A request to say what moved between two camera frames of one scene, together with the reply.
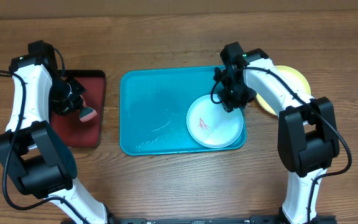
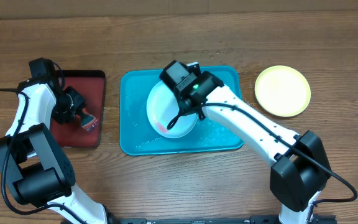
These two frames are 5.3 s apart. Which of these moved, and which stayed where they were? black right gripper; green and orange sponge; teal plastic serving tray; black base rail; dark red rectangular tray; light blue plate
Moved: black right gripper; light blue plate; green and orange sponge
Stayed: black base rail; dark red rectangular tray; teal plastic serving tray
